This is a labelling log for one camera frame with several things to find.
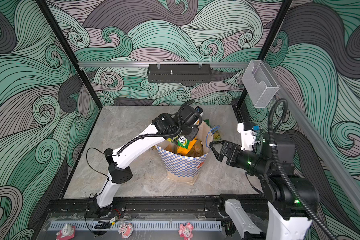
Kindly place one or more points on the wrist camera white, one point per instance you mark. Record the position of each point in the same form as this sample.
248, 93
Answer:
248, 131
199, 115

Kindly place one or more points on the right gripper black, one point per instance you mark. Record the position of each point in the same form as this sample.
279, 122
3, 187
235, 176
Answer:
236, 160

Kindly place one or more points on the brown snack bag in bag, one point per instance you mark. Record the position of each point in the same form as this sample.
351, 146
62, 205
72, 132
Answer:
196, 149

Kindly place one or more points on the aluminium rail back wall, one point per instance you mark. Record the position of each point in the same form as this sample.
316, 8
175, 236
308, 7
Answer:
126, 64

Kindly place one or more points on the black perforated wall tray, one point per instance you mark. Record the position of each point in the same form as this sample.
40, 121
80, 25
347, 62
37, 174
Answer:
184, 74

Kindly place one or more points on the pink bunny figurine left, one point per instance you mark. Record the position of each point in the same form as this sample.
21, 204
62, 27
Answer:
66, 233

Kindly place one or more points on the pink pig figurine middle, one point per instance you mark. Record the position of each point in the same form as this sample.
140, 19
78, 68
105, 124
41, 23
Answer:
126, 230

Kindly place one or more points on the green Fox's candy bag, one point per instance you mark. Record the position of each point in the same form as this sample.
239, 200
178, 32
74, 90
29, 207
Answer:
183, 142

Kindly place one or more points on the green Spring Tea candy bag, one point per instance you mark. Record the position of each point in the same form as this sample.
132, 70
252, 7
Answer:
214, 131

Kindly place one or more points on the clear plastic wall holder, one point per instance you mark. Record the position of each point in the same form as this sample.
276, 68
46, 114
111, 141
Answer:
260, 83

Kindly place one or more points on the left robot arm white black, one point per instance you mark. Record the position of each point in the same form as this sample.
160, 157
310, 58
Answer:
184, 123

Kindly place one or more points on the aluminium rail wall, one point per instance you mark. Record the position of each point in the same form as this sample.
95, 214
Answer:
126, 64
339, 192

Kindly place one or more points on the white slotted cable duct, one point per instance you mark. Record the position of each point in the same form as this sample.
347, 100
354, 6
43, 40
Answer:
142, 225

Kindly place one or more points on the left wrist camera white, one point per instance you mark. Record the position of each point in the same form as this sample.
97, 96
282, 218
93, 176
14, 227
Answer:
199, 115

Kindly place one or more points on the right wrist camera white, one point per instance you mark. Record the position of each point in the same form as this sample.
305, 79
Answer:
248, 131

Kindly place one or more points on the pink pig figurine right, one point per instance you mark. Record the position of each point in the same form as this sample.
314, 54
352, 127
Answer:
186, 231

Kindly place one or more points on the checkered paper bag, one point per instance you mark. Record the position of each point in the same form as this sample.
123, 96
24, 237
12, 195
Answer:
185, 169

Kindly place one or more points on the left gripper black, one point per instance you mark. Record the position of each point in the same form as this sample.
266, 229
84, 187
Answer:
195, 131

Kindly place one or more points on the pink pig figurine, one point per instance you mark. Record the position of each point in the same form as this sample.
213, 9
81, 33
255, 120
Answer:
186, 231
126, 230

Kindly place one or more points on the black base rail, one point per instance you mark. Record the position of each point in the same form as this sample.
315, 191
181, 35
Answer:
198, 206

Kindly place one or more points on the aluminium rail right wall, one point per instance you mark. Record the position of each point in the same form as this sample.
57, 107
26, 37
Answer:
339, 192

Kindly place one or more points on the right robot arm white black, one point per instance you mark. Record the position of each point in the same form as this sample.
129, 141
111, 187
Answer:
290, 198

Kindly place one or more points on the orange yellow snack bag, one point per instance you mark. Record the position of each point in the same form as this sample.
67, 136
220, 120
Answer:
189, 147

